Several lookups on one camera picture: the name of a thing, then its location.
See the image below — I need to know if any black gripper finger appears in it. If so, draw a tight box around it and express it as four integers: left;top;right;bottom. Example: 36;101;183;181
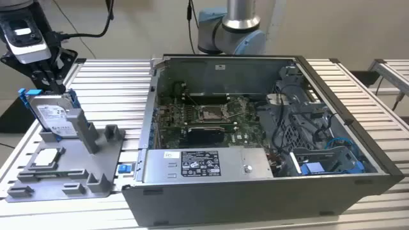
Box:
54;49;79;93
0;54;60;93

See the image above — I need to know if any hard disk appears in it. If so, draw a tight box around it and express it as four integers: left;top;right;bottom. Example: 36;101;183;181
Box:
18;88;80;142

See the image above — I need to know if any grey metal disk bay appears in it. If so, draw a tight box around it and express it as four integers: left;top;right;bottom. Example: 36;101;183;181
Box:
259;66;383;178

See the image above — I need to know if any empty blue disk carrier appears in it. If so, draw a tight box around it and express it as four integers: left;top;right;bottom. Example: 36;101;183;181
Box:
300;162;329;173

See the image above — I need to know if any silver CPU chip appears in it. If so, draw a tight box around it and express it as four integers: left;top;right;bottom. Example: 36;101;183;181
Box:
34;148;62;166

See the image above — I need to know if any grey parts rack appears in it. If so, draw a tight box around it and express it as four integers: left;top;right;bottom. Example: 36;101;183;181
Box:
4;107;127;204

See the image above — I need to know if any thin metal locking lever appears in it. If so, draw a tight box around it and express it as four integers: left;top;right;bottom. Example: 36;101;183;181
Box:
187;92;203;108
227;105;246;118

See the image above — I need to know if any green RAM stick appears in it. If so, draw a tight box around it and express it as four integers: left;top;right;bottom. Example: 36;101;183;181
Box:
34;171;87;179

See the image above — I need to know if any black RAM slot bank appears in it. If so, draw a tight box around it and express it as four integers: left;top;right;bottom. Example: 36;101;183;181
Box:
184;120;238;127
182;92;236;101

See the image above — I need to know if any CPU socket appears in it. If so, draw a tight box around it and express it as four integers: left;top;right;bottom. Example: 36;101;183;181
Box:
196;104;231;122

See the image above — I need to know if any black graphics card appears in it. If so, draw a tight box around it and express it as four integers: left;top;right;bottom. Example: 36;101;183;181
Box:
186;126;227;144

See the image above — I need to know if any green motherboard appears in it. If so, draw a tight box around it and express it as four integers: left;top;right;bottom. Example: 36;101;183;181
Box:
156;95;276;150

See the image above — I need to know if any silver power supply unit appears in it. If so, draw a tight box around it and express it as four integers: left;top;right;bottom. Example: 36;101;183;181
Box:
142;147;275;184

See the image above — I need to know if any open dark grey PC case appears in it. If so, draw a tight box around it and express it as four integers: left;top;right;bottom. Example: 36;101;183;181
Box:
122;54;407;228

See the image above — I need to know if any black box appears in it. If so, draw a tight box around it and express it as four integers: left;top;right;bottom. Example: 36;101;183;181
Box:
349;70;380;88

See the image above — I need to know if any aluminium slat side table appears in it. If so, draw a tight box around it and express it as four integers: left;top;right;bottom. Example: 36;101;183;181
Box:
367;58;409;97

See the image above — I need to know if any thin dark hanging probe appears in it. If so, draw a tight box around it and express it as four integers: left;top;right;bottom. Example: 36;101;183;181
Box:
392;92;403;111

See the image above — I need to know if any thin black wall cable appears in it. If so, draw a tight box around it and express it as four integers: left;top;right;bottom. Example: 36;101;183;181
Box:
56;0;98;59

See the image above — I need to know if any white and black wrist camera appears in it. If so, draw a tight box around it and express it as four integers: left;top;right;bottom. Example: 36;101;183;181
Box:
0;13;52;64

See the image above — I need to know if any thick black camera cable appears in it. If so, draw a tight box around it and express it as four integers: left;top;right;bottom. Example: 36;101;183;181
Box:
51;0;114;40

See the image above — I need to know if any black cable with plug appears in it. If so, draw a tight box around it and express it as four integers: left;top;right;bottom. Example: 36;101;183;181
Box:
187;0;198;55

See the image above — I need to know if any long black wire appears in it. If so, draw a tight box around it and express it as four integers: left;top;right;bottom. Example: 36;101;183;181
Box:
271;83;290;154

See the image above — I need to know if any coloured power wire bundle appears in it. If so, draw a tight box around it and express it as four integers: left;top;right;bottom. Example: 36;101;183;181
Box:
268;153;283;169

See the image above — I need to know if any black wire with connector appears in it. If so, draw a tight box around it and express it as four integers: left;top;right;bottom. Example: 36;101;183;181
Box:
314;109;340;142

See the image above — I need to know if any blue wire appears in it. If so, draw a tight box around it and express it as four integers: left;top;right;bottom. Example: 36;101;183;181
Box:
326;136;356;154

